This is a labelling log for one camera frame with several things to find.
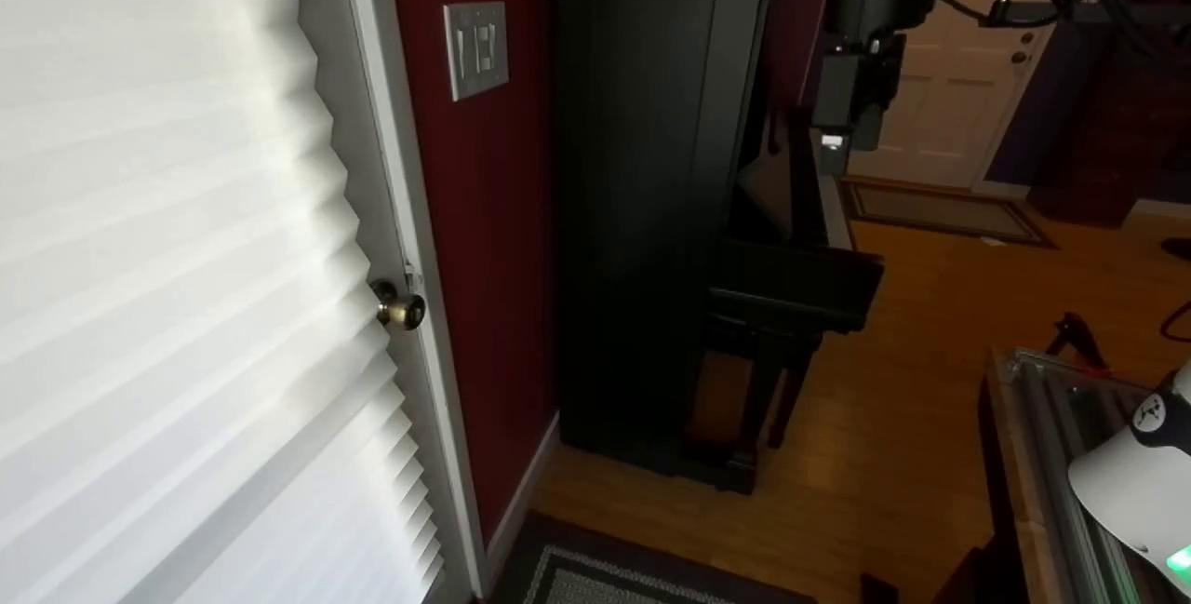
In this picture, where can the white light switch plate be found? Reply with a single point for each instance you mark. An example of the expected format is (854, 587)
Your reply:
(476, 50)

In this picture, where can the brass door knob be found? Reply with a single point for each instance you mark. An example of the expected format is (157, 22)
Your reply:
(400, 309)

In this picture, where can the black upright piano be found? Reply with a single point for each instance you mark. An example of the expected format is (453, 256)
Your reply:
(651, 213)

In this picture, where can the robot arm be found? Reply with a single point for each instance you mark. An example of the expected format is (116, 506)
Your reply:
(1126, 483)

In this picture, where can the white panelled door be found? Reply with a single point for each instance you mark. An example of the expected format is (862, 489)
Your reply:
(949, 101)

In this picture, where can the brown bordered door mat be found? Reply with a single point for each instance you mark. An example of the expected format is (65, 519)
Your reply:
(940, 211)

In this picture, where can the dark braided rug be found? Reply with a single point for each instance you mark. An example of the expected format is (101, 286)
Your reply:
(614, 571)

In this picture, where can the white pleated blind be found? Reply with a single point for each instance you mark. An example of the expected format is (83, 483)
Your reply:
(158, 260)

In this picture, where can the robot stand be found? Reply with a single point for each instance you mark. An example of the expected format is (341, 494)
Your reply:
(1033, 492)

